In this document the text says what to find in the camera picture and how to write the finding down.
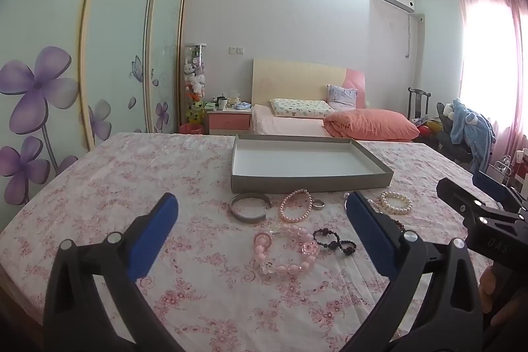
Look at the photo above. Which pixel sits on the patterned cream pillow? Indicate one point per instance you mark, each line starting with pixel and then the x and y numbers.
pixel 301 108

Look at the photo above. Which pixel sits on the blue cloth bundle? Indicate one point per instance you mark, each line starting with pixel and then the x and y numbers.
pixel 241 106

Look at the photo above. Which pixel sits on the pink and white nightstand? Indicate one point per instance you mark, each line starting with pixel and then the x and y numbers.
pixel 229 123

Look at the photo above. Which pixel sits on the pink bed with headboard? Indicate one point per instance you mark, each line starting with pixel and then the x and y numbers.
pixel 288 75

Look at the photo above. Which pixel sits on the folded orange duvet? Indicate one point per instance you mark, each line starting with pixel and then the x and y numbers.
pixel 371 123

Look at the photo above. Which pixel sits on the white wall switch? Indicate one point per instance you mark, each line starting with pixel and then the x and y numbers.
pixel 236 50

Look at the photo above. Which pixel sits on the pink curtain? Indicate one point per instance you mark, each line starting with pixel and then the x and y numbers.
pixel 517 88

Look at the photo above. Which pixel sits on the clear tube of plush toys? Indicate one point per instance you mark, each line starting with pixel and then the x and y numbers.
pixel 194 80

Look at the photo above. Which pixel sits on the colourful toy pile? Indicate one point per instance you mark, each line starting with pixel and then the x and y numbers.
pixel 429 125

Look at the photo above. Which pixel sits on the thin silver bangle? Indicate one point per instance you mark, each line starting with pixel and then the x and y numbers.
pixel 373 205

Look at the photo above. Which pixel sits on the red waste bin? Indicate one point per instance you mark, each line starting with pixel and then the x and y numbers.
pixel 190 128

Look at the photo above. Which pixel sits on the dark wooden chair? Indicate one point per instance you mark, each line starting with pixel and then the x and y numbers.
pixel 418 100

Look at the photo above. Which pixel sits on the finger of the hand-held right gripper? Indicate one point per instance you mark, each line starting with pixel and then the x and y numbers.
pixel 458 197
pixel 493 185

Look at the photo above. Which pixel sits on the shallow grey cardboard box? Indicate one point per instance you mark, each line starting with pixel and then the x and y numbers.
pixel 297 162

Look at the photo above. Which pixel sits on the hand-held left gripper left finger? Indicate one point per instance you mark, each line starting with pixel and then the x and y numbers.
pixel 154 236

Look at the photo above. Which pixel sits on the floral sliding door wardrobe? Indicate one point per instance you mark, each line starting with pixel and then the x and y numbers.
pixel 41 26

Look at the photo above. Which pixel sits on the blue plush garment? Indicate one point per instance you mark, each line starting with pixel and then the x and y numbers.
pixel 470 125

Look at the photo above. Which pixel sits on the yellow plush toy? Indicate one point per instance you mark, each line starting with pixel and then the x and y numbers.
pixel 194 113

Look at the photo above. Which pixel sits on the small lilac cushion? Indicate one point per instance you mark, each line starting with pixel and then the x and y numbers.
pixel 342 94

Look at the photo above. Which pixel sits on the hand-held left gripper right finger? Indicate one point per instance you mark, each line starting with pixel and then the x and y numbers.
pixel 371 236

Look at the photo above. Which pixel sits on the wide silver bangle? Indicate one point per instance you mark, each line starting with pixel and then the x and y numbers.
pixel 247 219

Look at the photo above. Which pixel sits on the dark office chair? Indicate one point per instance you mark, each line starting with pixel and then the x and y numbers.
pixel 447 141

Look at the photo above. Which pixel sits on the person's right hand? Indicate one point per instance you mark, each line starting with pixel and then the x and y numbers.
pixel 489 288

